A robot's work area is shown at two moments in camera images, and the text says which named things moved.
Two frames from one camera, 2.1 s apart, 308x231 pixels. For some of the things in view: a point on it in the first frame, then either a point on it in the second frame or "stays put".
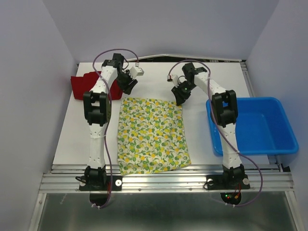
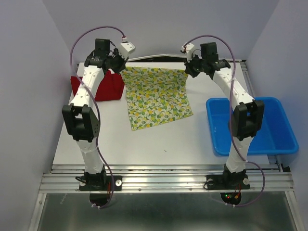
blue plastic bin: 262,128 stays put
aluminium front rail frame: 263,178 stays put
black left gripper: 126,88 to 122,61
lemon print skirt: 150,136 to 156,96
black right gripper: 180,97 to 189,69
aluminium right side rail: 243,64 stays put
